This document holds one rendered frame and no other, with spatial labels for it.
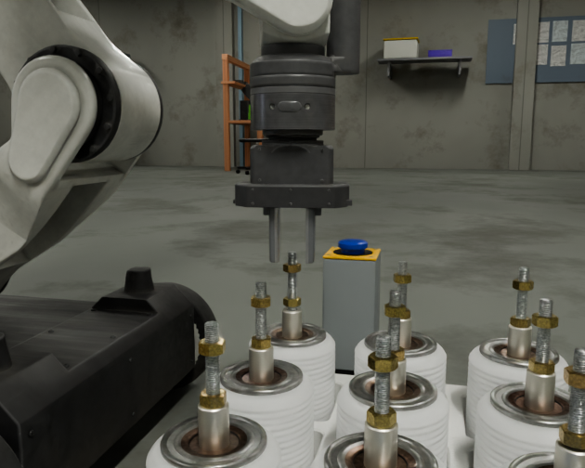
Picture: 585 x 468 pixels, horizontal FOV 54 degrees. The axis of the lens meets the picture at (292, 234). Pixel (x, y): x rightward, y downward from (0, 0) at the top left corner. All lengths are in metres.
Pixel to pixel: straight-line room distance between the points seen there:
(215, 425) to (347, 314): 0.39
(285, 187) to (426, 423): 0.26
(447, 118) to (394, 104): 0.87
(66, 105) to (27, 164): 0.09
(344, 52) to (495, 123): 9.19
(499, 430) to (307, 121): 0.32
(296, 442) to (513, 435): 0.18
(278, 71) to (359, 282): 0.31
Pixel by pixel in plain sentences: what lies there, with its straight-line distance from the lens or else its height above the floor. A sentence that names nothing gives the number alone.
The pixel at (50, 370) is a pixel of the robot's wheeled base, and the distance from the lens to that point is 0.75.
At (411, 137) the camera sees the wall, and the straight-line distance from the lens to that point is 9.73.
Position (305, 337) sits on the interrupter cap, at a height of 0.25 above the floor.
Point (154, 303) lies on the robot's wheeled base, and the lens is 0.97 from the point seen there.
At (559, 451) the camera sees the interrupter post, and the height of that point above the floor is 0.28.
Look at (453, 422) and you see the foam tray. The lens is 0.64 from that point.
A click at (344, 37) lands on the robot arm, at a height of 0.57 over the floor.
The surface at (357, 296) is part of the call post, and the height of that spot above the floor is 0.26.
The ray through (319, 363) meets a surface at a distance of 0.62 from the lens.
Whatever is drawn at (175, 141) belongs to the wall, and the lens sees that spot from 10.71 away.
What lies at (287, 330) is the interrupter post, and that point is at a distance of 0.64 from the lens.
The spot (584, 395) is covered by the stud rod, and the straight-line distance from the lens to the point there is 0.40.
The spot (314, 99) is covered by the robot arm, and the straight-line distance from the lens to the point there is 0.58.
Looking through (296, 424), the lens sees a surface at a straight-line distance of 0.52.
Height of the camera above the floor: 0.47
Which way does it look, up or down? 9 degrees down
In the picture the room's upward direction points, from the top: straight up
